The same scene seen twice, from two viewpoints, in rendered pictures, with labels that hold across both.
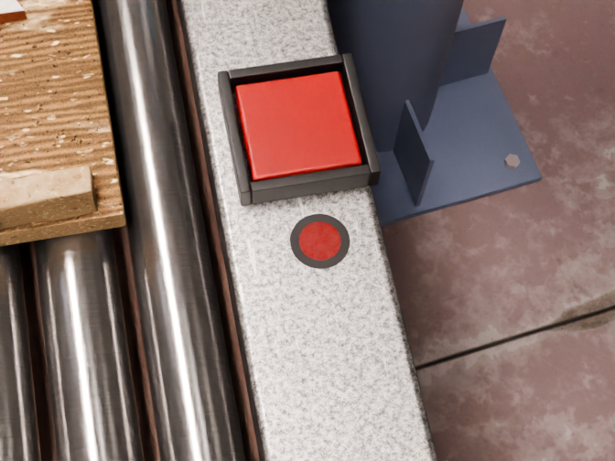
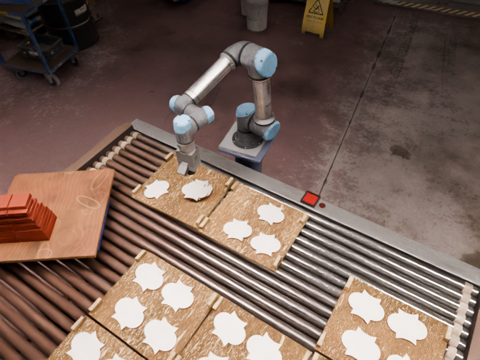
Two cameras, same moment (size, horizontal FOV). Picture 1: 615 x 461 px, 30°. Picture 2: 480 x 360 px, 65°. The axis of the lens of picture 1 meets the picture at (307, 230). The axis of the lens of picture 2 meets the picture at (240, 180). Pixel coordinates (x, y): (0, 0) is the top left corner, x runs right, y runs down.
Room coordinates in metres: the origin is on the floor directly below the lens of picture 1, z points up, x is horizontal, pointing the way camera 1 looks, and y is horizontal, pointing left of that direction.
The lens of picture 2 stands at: (-0.40, 1.02, 2.43)
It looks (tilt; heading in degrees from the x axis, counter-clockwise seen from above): 49 degrees down; 322
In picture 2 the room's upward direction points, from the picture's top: 3 degrees counter-clockwise
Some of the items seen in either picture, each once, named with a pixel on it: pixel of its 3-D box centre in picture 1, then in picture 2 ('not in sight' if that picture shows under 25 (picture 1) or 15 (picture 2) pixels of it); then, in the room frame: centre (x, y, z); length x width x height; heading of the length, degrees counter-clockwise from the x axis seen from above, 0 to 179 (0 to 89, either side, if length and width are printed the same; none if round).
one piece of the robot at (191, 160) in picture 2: not in sight; (185, 158); (0.71, 0.45, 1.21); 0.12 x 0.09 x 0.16; 115
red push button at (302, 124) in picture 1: (296, 129); (310, 199); (0.31, 0.01, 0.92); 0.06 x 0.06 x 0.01; 17
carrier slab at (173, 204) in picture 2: not in sight; (183, 188); (0.79, 0.45, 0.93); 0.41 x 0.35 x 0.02; 19
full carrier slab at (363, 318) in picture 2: not in sight; (384, 336); (-0.33, 0.31, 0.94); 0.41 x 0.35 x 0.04; 17
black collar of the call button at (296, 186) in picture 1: (296, 127); (310, 198); (0.31, 0.01, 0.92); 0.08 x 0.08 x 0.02; 17
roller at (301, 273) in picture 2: not in sight; (240, 241); (0.37, 0.43, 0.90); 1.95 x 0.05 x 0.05; 17
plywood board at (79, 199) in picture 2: not in sight; (51, 212); (1.01, 1.03, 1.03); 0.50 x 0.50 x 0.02; 53
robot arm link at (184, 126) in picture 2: not in sight; (183, 128); (0.71, 0.42, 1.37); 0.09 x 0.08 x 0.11; 96
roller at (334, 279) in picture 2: not in sight; (246, 233); (0.38, 0.38, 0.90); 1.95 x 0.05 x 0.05; 17
